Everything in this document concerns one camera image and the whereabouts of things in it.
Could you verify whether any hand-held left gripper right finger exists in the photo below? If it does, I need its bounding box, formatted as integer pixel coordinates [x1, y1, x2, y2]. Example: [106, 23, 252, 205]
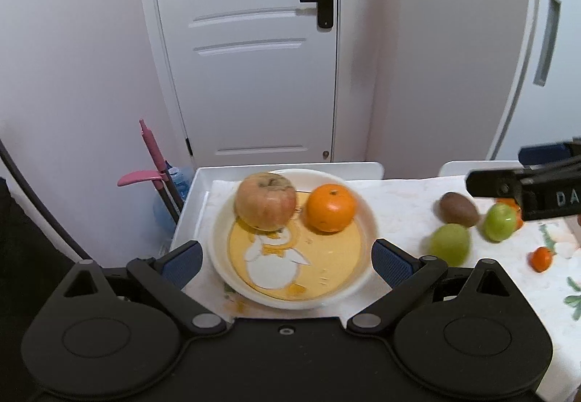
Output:
[347, 239, 511, 337]

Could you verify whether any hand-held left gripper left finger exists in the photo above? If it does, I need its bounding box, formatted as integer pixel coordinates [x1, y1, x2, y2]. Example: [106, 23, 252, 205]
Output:
[61, 240, 228, 337]

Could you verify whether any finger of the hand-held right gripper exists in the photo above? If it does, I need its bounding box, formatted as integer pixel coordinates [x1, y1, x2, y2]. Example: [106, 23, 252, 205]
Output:
[519, 139, 581, 167]
[465, 167, 529, 202]

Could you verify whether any small tangerine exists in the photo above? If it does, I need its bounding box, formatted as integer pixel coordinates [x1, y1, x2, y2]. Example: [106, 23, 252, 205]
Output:
[529, 247, 555, 273]
[496, 199, 524, 230]

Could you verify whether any green apple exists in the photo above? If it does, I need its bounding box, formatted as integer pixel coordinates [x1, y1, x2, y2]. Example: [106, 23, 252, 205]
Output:
[481, 203, 519, 243]
[429, 223, 471, 267]

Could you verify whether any brown kiwi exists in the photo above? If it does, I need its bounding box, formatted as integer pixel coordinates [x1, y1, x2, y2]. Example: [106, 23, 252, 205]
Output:
[438, 192, 480, 228]

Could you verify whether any white bowl with duck print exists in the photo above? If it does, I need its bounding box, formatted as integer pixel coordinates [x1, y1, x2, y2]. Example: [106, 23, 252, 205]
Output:
[210, 168, 378, 307]

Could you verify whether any white cabinet door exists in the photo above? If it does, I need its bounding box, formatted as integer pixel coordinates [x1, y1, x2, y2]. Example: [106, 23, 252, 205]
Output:
[488, 0, 581, 162]

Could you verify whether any large orange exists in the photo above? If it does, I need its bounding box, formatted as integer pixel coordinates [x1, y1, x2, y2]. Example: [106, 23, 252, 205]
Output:
[305, 184, 357, 234]

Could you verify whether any blue water bottle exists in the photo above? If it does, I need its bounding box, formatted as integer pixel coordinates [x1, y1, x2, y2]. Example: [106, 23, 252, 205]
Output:
[152, 161, 191, 239]

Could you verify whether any large red-yellow apple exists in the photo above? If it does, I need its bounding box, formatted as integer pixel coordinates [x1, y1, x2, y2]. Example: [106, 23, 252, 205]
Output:
[235, 172, 298, 231]

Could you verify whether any dark curved rod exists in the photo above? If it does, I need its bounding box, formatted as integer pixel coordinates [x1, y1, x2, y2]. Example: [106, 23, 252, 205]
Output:
[0, 139, 89, 262]

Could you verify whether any white panel door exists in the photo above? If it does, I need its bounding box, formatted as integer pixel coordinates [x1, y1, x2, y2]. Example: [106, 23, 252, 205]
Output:
[147, 0, 339, 167]

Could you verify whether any pink mop handle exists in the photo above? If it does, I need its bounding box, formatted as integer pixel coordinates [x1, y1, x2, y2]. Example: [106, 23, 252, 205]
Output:
[117, 118, 183, 221]

